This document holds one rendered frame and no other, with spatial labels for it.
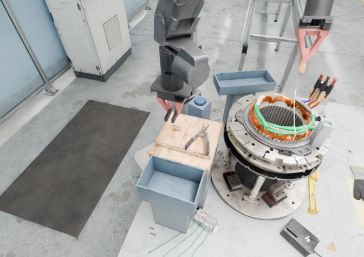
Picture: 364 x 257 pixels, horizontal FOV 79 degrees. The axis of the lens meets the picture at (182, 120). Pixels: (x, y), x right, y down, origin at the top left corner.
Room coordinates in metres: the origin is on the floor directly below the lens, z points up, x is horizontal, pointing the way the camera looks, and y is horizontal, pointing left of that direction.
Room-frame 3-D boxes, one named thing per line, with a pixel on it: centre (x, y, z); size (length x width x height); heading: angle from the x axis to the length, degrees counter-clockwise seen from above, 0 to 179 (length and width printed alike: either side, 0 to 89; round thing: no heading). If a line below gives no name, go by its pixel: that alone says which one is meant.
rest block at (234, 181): (0.45, -0.21, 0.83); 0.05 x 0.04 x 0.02; 14
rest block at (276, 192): (0.39, -0.36, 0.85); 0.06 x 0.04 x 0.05; 118
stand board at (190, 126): (0.47, -0.02, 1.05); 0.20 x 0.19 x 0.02; 161
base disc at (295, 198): (0.51, -0.31, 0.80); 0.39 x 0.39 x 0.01
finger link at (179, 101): (0.46, 0.02, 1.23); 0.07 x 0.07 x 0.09; 72
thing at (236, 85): (0.81, -0.27, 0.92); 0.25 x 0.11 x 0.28; 98
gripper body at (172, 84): (0.46, 0.02, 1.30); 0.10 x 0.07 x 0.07; 72
